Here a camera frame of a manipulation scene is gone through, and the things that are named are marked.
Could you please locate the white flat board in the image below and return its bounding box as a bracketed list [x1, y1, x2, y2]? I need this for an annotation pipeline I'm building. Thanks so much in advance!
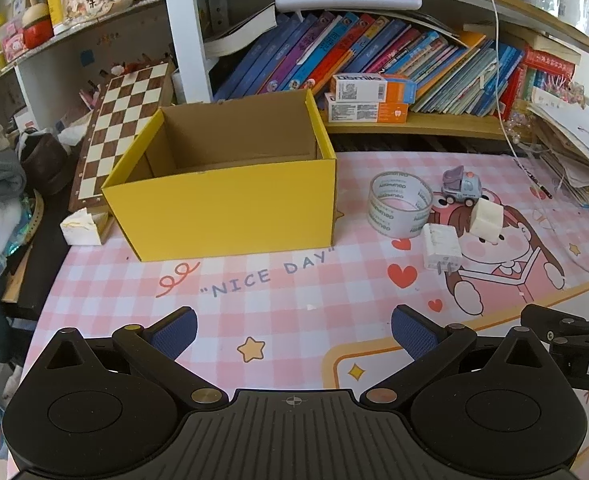
[274, 0, 422, 13]

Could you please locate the row of colourful books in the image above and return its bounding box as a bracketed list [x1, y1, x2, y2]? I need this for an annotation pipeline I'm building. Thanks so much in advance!
[214, 10, 525, 116]

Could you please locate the pile of papers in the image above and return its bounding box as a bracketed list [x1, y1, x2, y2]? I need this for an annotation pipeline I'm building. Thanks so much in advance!
[525, 100, 589, 211]

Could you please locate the grey toy car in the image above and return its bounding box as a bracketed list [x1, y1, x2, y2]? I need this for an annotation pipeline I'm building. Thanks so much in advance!
[441, 166, 483, 207]

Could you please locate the thick cream book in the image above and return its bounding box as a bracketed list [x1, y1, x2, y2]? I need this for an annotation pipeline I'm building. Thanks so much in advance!
[463, 22, 583, 56]

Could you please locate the white pen cup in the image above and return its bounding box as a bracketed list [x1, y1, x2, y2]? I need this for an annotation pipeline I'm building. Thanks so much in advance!
[559, 0, 589, 36]

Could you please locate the clear bead ornament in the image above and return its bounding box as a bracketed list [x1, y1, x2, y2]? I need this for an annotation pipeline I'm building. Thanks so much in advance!
[503, 109, 536, 147]

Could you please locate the pink printed desk mat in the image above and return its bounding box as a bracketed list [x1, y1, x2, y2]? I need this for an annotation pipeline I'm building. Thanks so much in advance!
[7, 150, 589, 480]

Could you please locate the wooden chessboard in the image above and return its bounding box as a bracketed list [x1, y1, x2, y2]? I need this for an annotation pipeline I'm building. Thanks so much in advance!
[68, 60, 176, 213]

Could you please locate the red jar with cream lid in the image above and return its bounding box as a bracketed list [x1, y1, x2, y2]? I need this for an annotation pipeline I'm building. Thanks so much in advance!
[22, 2, 55, 51]

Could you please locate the white curved shelf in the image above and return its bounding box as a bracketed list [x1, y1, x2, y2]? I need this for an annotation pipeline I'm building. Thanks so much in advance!
[0, 0, 168, 96]

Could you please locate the thick red dictionary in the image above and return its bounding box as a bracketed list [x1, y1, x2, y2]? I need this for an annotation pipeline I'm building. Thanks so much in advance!
[523, 47, 578, 80]

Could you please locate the white tissue pack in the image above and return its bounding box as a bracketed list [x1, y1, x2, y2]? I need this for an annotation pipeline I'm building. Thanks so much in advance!
[59, 210, 106, 246]

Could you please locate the white foam block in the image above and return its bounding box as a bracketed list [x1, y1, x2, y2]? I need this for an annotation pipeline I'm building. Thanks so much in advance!
[469, 197, 505, 243]

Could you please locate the white charger plug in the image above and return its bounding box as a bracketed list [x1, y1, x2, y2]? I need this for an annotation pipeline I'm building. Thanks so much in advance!
[422, 223, 463, 273]

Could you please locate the yellow cardboard box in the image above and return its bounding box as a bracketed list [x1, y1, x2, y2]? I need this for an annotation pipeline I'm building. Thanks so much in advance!
[100, 89, 337, 263]

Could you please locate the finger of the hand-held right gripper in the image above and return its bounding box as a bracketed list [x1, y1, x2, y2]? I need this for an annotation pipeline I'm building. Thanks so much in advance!
[521, 303, 589, 345]

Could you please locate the white cable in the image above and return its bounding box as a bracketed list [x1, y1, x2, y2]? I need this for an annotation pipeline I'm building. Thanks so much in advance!
[482, 0, 535, 161]

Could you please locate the red hardcover book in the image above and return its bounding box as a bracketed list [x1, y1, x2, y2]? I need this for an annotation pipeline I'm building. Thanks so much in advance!
[499, 67, 528, 121]

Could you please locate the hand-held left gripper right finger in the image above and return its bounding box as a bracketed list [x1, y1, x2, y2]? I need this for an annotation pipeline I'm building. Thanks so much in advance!
[359, 304, 550, 411]

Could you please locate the dark brown leather bag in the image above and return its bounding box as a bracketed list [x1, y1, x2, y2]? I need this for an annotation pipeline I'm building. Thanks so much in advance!
[17, 130, 70, 196]

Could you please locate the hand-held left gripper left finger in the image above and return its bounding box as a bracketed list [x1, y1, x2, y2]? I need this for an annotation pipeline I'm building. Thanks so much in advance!
[39, 306, 230, 411]

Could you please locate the clear tape roll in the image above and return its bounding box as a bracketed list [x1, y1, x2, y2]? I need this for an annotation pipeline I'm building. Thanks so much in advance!
[367, 171, 434, 238]

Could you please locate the pink glitter ornament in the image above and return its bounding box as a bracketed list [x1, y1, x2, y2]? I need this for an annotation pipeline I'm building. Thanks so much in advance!
[535, 72, 589, 109]

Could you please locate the black patterned pencil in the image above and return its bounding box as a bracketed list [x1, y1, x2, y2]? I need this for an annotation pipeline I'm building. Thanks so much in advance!
[515, 160, 553, 200]

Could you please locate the thick white paperback book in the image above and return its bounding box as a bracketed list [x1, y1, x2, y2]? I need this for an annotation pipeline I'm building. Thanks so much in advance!
[204, 2, 278, 59]

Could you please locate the white and orange toothpaste box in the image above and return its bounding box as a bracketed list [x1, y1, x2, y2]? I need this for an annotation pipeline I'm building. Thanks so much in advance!
[331, 74, 418, 106]
[323, 93, 409, 124]

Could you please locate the wooden bookshelf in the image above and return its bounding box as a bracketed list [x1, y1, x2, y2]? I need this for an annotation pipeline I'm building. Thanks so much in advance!
[159, 0, 589, 142]

